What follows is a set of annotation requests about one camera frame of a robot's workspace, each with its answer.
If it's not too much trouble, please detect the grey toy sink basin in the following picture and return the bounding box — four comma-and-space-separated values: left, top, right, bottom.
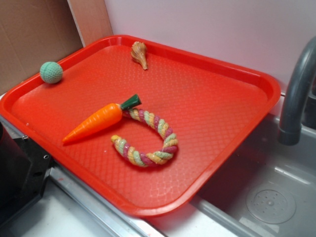
148, 102, 316, 237

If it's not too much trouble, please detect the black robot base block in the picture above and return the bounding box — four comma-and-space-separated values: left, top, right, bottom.
0, 125, 51, 226

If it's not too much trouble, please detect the red plastic tray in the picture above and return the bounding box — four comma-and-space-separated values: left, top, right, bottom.
0, 36, 280, 217

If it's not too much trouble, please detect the brown seashell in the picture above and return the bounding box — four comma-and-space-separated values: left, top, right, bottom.
130, 41, 148, 70

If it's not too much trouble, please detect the multicolored braided rope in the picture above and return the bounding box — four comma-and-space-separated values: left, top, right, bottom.
110, 108, 179, 168

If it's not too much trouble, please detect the grey toy faucet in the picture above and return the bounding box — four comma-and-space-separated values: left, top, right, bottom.
277, 38, 316, 146

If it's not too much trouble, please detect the orange plastic toy carrot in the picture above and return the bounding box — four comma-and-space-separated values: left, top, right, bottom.
62, 94, 142, 144

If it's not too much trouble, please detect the brown cardboard panel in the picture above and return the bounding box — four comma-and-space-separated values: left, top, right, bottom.
0, 0, 113, 94

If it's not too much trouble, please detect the green textured ball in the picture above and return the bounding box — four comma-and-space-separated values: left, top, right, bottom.
39, 62, 63, 84

